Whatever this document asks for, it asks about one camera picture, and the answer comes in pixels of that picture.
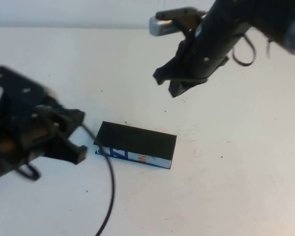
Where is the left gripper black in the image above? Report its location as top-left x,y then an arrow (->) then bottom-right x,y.
0,105 -> 88,173

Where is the black glasses case box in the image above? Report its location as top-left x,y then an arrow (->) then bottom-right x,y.
93,120 -> 177,170

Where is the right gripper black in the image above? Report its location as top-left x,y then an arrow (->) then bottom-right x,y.
153,11 -> 246,98

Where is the wrist camera bracket black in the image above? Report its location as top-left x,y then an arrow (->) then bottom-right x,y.
174,9 -> 205,34
0,65 -> 54,116

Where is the left wrist camera bracket black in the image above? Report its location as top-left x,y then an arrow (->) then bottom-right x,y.
0,65 -> 54,116

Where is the right wrist camera bracket black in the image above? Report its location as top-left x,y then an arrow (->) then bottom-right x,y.
174,9 -> 205,34

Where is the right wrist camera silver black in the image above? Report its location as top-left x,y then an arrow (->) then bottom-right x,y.
148,7 -> 206,37

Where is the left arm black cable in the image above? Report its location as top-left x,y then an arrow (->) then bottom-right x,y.
17,122 -> 115,236

